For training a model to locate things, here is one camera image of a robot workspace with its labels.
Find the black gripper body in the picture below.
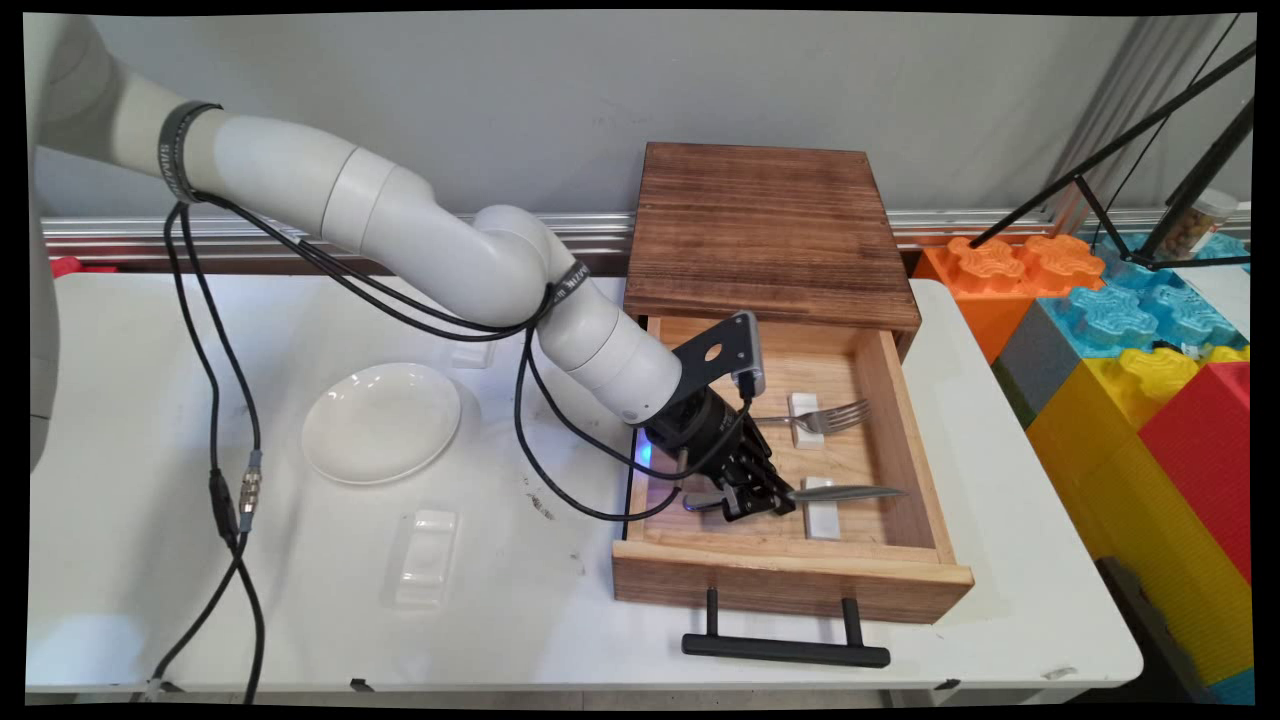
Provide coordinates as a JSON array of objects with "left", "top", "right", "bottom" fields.
[{"left": 643, "top": 387, "right": 772, "bottom": 492}]

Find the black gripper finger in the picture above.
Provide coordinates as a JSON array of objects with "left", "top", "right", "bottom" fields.
[
  {"left": 744, "top": 430, "right": 799, "bottom": 509},
  {"left": 714, "top": 479, "right": 797, "bottom": 524}
]

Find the silver table knife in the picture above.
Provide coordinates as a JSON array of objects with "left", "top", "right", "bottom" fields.
[{"left": 683, "top": 484, "right": 910, "bottom": 514}]

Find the silver fork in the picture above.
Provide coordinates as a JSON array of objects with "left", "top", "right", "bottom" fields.
[{"left": 750, "top": 398, "right": 871, "bottom": 434}]

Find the light wooden drawer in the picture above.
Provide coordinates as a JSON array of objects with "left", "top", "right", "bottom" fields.
[{"left": 611, "top": 316, "right": 976, "bottom": 627}]

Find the dark wooden drawer cabinet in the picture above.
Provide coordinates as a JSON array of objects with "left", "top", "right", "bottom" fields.
[{"left": 622, "top": 142, "right": 923, "bottom": 382}]

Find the grey toy block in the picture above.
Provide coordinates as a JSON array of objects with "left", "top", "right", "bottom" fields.
[{"left": 990, "top": 300, "right": 1088, "bottom": 423}]

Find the orange toy block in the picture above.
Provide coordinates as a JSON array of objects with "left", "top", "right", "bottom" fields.
[{"left": 910, "top": 235, "right": 1104, "bottom": 366}]

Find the white round plate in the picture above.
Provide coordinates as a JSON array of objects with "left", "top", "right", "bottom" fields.
[{"left": 302, "top": 362, "right": 463, "bottom": 487}]

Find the yellow toy block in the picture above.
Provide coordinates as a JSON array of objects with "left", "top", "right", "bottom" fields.
[{"left": 1024, "top": 346, "right": 1254, "bottom": 687}]

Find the blue toy block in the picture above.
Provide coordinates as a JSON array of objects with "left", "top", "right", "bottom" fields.
[
  {"left": 1035, "top": 283, "right": 1249, "bottom": 361},
  {"left": 1085, "top": 232, "right": 1251, "bottom": 289}
]

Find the red toy block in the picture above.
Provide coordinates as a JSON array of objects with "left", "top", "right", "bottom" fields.
[{"left": 1135, "top": 361, "right": 1254, "bottom": 591}]

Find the clear snack jar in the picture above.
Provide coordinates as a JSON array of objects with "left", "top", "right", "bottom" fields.
[{"left": 1160, "top": 190, "right": 1237, "bottom": 264}]

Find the black tripod stand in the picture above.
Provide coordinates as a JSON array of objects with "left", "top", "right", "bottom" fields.
[{"left": 965, "top": 14, "right": 1257, "bottom": 274}]

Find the grey wrist camera black bracket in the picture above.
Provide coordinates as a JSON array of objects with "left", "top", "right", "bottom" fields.
[{"left": 672, "top": 310, "right": 769, "bottom": 401}]

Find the black drawer handle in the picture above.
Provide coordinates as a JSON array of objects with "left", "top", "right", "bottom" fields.
[{"left": 681, "top": 587, "right": 893, "bottom": 670}]

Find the black velcro strap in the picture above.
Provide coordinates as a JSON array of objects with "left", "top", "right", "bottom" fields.
[
  {"left": 156, "top": 100, "right": 224, "bottom": 207},
  {"left": 547, "top": 259, "right": 592, "bottom": 307}
]

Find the black cable silver connector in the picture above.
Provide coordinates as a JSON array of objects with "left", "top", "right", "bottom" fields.
[{"left": 176, "top": 190, "right": 749, "bottom": 706}]

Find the aluminium wall rail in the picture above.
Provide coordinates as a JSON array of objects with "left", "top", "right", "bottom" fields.
[{"left": 40, "top": 210, "right": 1251, "bottom": 266}]

